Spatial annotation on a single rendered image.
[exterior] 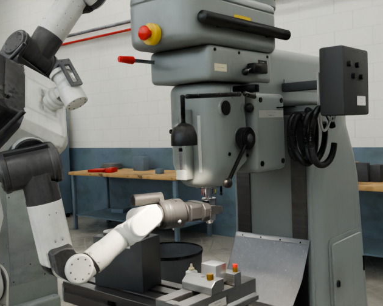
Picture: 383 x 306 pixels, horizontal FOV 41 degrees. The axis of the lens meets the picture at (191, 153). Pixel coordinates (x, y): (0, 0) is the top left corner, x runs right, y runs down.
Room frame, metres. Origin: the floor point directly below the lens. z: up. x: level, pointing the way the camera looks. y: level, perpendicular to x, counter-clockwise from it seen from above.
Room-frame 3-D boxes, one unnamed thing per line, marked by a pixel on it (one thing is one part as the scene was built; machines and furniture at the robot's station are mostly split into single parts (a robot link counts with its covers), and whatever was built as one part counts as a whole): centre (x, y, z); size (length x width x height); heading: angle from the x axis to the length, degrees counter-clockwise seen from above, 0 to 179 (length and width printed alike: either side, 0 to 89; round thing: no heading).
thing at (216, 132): (1.61, -0.05, 1.47); 0.21 x 0.19 x 0.32; 50
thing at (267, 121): (1.76, -0.18, 1.47); 0.24 x 0.19 x 0.26; 50
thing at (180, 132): (1.39, 0.02, 1.48); 0.07 x 0.07 x 0.06
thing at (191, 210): (1.56, 0.03, 1.23); 0.13 x 0.12 x 0.10; 32
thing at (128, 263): (1.87, 0.25, 1.02); 0.22 x 0.12 x 0.20; 60
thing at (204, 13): (1.54, -0.18, 1.79); 0.45 x 0.04 x 0.04; 140
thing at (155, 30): (1.43, 0.10, 1.76); 0.06 x 0.02 x 0.06; 50
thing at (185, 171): (1.53, 0.02, 1.45); 0.04 x 0.04 x 0.21; 50
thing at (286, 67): (1.99, -0.37, 1.66); 0.80 x 0.23 x 0.20; 140
